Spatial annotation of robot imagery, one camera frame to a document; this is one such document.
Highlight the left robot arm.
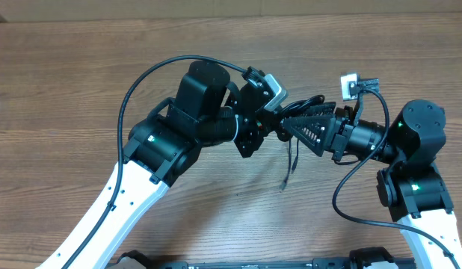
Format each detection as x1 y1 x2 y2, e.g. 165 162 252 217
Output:
43 55 287 268

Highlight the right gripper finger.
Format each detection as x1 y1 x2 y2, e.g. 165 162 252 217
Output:
303 102 336 116
283 115 333 157

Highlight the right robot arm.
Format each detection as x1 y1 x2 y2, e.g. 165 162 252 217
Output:
283 99 462 268

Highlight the black cable bundle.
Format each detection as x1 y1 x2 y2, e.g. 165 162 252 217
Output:
274 94 326 191

